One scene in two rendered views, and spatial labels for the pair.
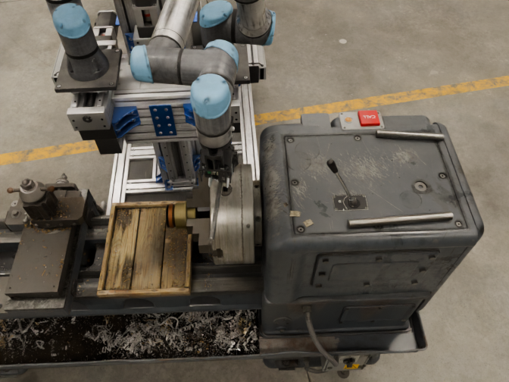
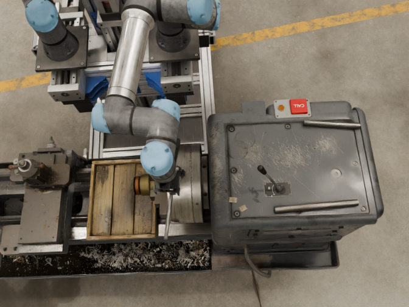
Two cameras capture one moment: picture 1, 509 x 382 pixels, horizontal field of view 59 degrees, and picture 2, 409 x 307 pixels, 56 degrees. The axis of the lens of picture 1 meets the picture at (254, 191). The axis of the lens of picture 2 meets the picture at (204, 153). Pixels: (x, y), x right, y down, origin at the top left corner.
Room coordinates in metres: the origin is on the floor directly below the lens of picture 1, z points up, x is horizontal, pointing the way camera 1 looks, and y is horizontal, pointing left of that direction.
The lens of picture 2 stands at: (0.34, -0.07, 2.55)
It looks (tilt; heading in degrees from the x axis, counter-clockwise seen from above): 69 degrees down; 7
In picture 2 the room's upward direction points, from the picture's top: 7 degrees counter-clockwise
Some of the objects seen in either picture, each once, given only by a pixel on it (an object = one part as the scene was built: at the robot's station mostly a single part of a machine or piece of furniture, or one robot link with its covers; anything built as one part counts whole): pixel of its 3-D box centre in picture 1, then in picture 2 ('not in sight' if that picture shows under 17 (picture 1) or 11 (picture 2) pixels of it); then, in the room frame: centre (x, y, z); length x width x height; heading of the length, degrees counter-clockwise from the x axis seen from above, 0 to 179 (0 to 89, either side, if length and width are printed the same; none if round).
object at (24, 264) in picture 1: (48, 236); (44, 194); (0.77, 0.70, 0.95); 0.43 x 0.17 x 0.05; 2
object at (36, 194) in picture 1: (30, 189); (26, 166); (0.83, 0.70, 1.13); 0.08 x 0.08 x 0.03
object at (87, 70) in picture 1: (85, 57); (57, 39); (1.38, 0.63, 1.21); 0.15 x 0.15 x 0.10
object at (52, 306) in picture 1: (39, 248); (38, 200); (0.75, 0.75, 0.90); 0.47 x 0.30 x 0.06; 2
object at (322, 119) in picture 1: (315, 125); (253, 112); (1.01, -0.19, 1.24); 0.09 x 0.08 x 0.03; 92
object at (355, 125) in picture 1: (360, 126); (291, 111); (1.02, -0.34, 1.23); 0.13 x 0.08 x 0.05; 92
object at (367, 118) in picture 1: (368, 118); (298, 106); (1.02, -0.36, 1.26); 0.06 x 0.06 x 0.02; 2
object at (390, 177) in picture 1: (353, 208); (283, 176); (0.81, -0.32, 1.06); 0.59 x 0.48 x 0.39; 92
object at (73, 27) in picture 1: (74, 28); (45, 19); (1.39, 0.63, 1.33); 0.13 x 0.12 x 0.14; 25
